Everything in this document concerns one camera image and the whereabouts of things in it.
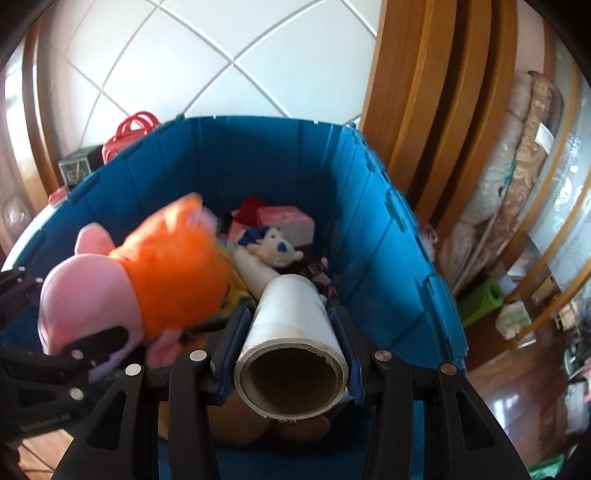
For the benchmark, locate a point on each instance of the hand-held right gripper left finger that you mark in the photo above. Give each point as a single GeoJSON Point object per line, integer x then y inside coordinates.
{"type": "Point", "coordinates": [231, 341]}

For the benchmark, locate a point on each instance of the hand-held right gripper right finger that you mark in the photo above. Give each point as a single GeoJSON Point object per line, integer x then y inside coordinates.
{"type": "Point", "coordinates": [346, 341]}

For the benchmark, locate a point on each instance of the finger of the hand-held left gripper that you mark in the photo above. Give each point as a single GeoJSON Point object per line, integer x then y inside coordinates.
{"type": "Point", "coordinates": [92, 344]}
{"type": "Point", "coordinates": [16, 279]}

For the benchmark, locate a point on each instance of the clear plastic wrap roll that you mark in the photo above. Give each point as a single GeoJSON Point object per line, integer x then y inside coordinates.
{"type": "Point", "coordinates": [291, 323]}

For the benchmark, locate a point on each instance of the pink pig plush orange dress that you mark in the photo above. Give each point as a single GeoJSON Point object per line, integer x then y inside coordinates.
{"type": "Point", "coordinates": [175, 263]}

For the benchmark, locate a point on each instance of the blue plastic storage bin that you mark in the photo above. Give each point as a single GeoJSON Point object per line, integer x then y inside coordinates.
{"type": "Point", "coordinates": [360, 207]}

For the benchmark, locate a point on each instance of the yellow patterned cloth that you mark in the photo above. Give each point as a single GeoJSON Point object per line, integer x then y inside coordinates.
{"type": "Point", "coordinates": [233, 295]}

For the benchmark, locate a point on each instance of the dark printed cloth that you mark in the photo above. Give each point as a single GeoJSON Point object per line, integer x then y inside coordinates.
{"type": "Point", "coordinates": [318, 277]}

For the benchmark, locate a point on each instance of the white tube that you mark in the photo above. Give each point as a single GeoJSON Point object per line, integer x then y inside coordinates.
{"type": "Point", "coordinates": [251, 272]}

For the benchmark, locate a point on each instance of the red and white tissue pack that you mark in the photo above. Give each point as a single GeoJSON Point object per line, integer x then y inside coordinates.
{"type": "Point", "coordinates": [57, 197]}

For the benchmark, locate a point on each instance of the small white plush bear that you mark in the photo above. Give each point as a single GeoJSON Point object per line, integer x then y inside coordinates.
{"type": "Point", "coordinates": [274, 244]}

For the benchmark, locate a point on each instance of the pink box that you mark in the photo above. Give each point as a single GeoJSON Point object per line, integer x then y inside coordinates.
{"type": "Point", "coordinates": [286, 221]}

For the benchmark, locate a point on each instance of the red plush toy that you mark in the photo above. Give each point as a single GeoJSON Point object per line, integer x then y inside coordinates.
{"type": "Point", "coordinates": [249, 208]}

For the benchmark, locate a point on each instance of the green rolled mat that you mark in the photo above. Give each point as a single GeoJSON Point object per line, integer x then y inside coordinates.
{"type": "Point", "coordinates": [482, 300]}

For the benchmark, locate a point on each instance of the wooden wardrobe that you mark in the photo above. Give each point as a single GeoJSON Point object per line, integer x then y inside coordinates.
{"type": "Point", "coordinates": [34, 115]}

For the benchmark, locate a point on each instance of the floral cloth bundle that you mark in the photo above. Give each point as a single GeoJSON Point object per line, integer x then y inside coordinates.
{"type": "Point", "coordinates": [512, 319]}

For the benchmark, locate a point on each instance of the red plastic basket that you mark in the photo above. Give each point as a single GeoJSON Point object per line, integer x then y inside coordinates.
{"type": "Point", "coordinates": [115, 143]}

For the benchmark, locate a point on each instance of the pink folded quilt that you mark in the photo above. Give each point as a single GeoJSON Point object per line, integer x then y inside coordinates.
{"type": "Point", "coordinates": [489, 194]}

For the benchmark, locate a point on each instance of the brown floral quilt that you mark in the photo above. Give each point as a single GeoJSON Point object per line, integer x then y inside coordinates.
{"type": "Point", "coordinates": [531, 152]}

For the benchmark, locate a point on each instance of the glass sliding door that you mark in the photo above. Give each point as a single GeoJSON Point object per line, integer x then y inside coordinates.
{"type": "Point", "coordinates": [570, 184]}

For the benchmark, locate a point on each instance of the wooden door frame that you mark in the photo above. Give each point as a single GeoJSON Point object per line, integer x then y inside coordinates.
{"type": "Point", "coordinates": [438, 115]}

